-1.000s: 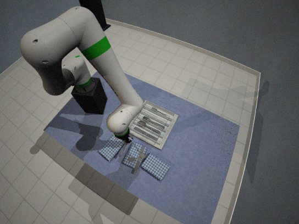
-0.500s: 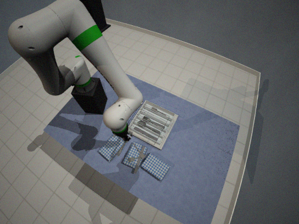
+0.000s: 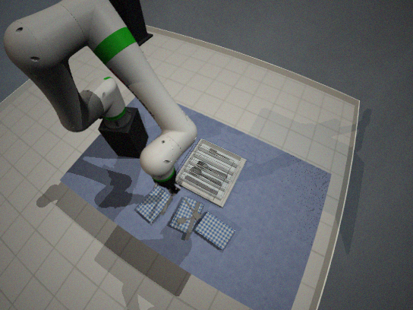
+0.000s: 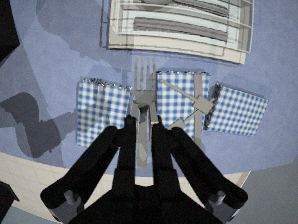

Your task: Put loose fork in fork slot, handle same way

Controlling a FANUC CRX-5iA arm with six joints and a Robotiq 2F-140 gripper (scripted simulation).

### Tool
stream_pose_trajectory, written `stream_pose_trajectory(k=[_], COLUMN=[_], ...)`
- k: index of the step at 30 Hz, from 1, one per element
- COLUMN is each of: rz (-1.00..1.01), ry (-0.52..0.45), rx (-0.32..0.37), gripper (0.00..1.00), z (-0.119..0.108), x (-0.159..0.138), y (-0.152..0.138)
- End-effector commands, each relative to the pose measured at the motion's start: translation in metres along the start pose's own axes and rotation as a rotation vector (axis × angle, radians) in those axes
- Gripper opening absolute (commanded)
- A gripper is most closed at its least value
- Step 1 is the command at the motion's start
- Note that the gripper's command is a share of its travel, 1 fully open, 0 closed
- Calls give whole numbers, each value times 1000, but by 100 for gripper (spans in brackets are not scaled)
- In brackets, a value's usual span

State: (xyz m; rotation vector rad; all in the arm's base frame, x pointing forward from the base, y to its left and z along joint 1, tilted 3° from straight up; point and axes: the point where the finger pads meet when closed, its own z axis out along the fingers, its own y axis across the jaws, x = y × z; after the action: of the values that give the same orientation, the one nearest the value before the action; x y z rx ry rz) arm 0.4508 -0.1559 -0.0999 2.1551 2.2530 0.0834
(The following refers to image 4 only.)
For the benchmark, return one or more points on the blue and white checkered towel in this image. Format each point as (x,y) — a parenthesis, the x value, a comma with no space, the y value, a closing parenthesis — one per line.
(235,111)
(100,105)
(172,105)

